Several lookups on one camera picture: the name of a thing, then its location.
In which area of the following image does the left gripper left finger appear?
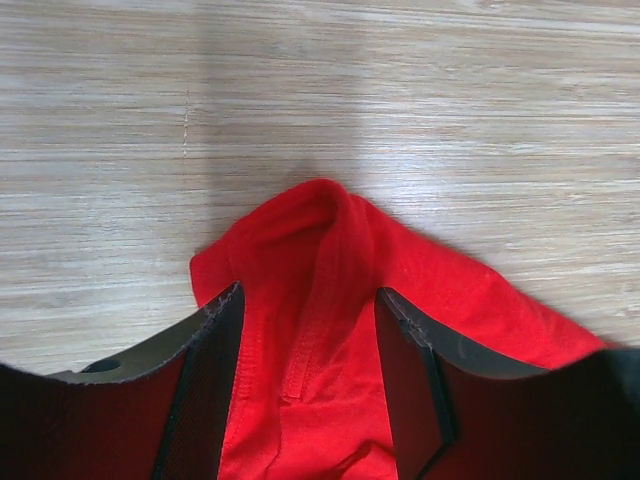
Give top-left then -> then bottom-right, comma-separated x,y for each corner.
1,284 -> 245,479

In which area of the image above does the bright red t shirt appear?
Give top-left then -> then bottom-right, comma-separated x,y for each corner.
190,179 -> 605,479

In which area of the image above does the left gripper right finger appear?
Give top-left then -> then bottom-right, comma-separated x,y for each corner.
374,288 -> 639,479

